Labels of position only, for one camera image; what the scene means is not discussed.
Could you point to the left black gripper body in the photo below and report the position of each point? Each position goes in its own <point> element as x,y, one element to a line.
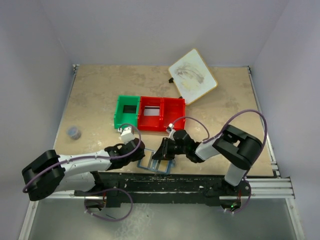
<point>138,157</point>

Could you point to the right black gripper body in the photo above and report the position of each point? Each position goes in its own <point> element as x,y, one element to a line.
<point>177,150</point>

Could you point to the blue card holder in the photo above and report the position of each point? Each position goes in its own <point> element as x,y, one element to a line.
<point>147,163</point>

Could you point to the orange yellow credit card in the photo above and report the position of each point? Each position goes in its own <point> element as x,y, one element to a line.
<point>163,166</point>

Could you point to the black credit card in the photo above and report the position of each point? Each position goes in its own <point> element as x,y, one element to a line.
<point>129,109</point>

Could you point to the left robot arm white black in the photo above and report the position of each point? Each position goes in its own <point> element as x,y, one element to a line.
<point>51,172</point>

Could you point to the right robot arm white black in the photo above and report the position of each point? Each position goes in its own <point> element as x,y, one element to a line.
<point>240,148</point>

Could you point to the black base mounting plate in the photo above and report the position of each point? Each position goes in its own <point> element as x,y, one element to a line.
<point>147,188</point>

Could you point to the green plastic bin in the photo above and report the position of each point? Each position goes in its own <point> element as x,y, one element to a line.
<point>121,118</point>

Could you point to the red double plastic bin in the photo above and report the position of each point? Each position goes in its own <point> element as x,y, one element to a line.
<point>170,110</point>

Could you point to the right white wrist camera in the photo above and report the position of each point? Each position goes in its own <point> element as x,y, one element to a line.
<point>171,130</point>

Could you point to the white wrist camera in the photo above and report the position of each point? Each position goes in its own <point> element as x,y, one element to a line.
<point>171,130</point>
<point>126,134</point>

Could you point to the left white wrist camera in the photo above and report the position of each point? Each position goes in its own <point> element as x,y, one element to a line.
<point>126,134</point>

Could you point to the white board wooden frame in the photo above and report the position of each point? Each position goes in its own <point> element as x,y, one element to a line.
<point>192,77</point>

